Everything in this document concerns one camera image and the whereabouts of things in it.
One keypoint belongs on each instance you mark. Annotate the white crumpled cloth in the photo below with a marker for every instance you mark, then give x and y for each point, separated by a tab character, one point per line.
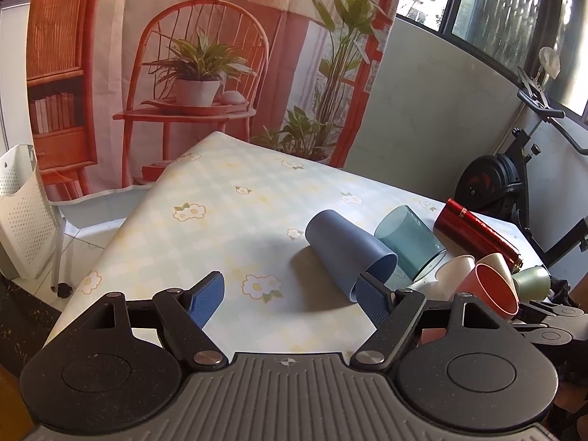
550	61

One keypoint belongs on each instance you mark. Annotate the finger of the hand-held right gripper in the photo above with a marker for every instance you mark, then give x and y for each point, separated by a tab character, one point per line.
546	334
553	311

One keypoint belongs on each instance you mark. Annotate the white perforated chair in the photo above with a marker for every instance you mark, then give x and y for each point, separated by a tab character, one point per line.
23	216

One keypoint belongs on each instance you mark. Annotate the pale green cup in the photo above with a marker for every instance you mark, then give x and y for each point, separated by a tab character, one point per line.
533	282

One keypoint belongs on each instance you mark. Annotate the cream cup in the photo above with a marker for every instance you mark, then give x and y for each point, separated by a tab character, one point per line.
501	266

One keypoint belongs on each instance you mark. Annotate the red metal bottle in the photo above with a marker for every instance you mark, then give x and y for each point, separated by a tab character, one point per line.
468	230

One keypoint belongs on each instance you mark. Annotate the printed backdrop cloth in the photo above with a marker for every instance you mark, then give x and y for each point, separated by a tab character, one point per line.
183	55

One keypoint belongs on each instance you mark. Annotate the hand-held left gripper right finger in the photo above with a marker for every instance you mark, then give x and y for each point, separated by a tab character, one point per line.
373	302

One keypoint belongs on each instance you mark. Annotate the white cup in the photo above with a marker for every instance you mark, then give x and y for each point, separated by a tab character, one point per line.
448	273

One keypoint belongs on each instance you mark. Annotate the white cabinet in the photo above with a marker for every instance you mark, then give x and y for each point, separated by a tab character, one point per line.
14	78

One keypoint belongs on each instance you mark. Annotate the floral checked tablecloth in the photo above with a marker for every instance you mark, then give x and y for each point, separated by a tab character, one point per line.
229	220

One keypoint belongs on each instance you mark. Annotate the blue cup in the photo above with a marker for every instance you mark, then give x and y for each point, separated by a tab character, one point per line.
340	244

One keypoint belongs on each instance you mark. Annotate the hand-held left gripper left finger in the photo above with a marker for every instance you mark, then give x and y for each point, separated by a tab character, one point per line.
207	301

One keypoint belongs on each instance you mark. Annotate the coral cup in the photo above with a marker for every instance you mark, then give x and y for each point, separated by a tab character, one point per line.
492	295

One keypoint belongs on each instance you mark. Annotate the black exercise bike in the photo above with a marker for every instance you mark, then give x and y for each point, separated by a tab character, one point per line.
487	183

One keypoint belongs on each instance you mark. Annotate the teal transparent cup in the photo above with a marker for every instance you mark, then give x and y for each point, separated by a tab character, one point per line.
404	235

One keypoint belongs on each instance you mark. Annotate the dark framed window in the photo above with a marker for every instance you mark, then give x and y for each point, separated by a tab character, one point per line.
505	9

